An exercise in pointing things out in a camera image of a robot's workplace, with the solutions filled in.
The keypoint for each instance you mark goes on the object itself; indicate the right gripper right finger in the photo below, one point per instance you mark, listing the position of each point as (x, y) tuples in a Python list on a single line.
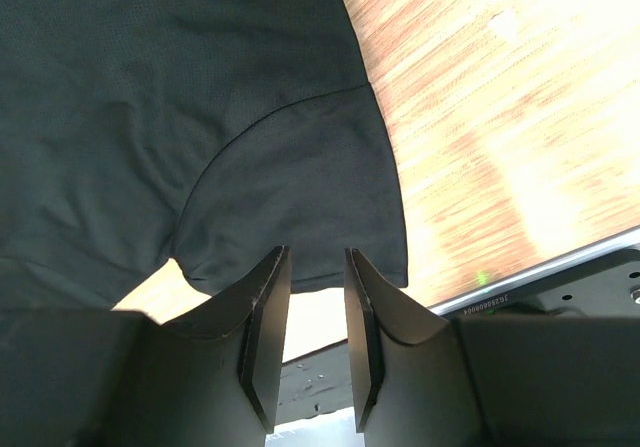
[(410, 380)]

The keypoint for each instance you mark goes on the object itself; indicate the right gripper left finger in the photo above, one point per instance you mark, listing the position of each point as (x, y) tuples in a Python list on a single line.
[(210, 377)]

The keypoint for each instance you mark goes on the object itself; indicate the black t shirt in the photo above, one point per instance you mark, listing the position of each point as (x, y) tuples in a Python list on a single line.
[(207, 132)]

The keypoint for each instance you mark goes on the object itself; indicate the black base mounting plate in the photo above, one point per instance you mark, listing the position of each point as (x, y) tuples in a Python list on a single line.
[(319, 383)]

